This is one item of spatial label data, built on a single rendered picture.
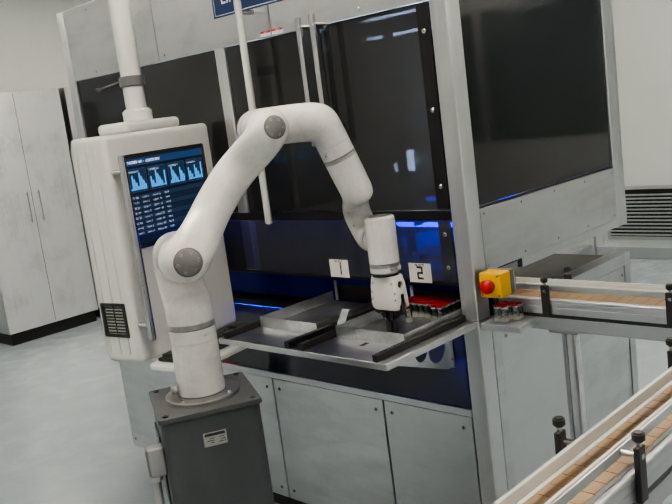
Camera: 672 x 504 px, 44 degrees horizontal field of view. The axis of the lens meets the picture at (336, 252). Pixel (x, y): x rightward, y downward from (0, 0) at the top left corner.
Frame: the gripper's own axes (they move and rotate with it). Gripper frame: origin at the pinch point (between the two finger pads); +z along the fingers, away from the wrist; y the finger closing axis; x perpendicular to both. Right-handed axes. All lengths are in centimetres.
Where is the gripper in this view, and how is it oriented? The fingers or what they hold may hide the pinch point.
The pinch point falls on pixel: (392, 326)
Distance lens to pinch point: 233.6
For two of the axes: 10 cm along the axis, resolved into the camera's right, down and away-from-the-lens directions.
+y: -7.2, -0.3, 6.9
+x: -6.8, 2.1, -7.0
